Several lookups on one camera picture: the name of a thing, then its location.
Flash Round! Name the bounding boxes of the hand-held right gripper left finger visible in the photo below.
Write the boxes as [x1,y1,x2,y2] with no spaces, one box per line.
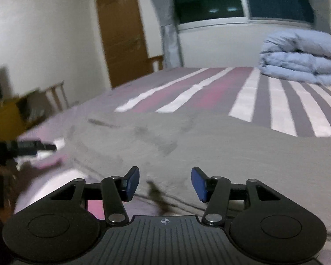
[50,166,140,225]

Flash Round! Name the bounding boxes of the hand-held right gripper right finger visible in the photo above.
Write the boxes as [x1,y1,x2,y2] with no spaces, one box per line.
[191,166,282,225]

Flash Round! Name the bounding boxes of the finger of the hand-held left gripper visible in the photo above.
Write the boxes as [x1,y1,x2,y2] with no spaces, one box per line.
[6,140,57,158]

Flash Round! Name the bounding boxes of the grey pants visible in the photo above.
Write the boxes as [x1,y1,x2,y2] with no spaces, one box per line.
[17,110,331,239]

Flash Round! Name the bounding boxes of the yellow wooden cabinet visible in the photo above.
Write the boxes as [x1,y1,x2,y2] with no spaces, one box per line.
[0,88,50,141]

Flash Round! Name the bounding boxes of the wooden slatted rack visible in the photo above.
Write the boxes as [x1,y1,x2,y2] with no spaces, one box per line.
[44,81,71,114]

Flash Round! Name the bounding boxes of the striped pink grey bed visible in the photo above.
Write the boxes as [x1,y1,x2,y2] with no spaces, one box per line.
[14,66,331,265]

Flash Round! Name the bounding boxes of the wooden chair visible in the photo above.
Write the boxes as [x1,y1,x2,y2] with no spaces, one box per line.
[148,55,164,71]

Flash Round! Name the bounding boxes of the brown wooden door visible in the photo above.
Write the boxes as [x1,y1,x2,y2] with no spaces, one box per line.
[94,0,152,89]

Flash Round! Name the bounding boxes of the grey curtain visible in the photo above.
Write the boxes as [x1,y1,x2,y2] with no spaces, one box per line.
[143,0,184,69]
[298,0,331,36]

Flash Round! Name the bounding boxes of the folded light blue duvet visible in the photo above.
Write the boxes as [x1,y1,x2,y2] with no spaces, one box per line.
[258,28,331,86]

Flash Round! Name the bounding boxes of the window with white frame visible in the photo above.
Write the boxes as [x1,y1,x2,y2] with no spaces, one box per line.
[171,0,315,31]

